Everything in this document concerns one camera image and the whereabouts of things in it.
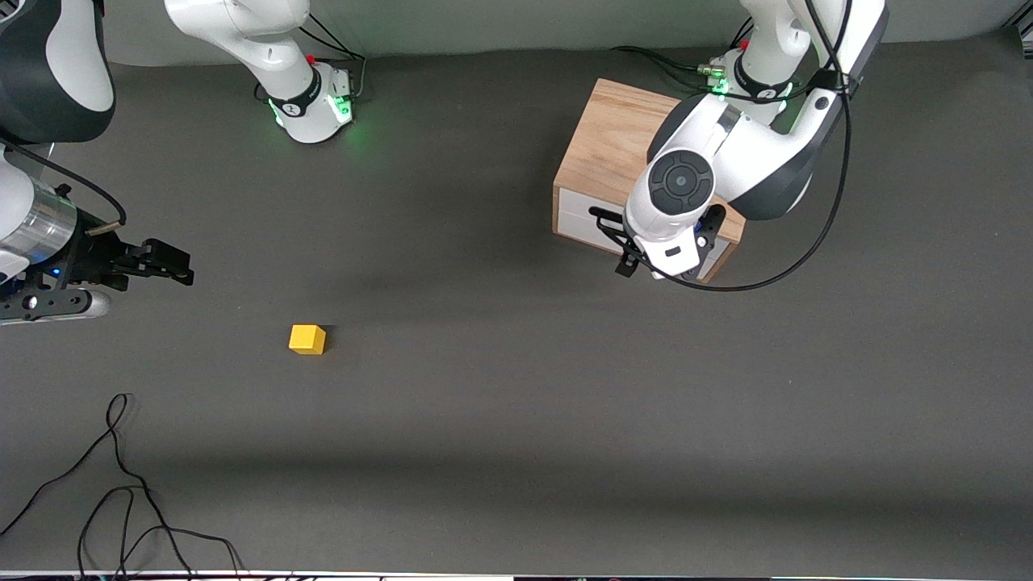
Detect black metal drawer handle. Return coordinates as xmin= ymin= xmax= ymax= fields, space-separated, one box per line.
xmin=588 ymin=207 xmax=646 ymax=251

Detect wooden drawer with white front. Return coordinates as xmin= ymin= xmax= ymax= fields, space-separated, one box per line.
xmin=557 ymin=187 xmax=716 ymax=280

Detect yellow block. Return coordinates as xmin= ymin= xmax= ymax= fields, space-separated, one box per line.
xmin=288 ymin=324 xmax=327 ymax=356

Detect wooden drawer cabinet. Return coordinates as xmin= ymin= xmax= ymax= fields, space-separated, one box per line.
xmin=552 ymin=77 xmax=747 ymax=284

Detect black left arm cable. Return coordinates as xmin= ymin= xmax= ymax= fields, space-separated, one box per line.
xmin=597 ymin=0 xmax=858 ymax=293

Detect thin black loose cable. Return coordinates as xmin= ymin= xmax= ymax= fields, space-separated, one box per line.
xmin=77 ymin=484 xmax=247 ymax=580
xmin=0 ymin=393 xmax=194 ymax=580

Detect black left base cable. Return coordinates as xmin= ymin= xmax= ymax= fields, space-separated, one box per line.
xmin=609 ymin=44 xmax=715 ymax=82

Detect black right base cables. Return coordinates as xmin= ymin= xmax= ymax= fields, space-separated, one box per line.
xmin=297 ymin=12 xmax=369 ymax=104

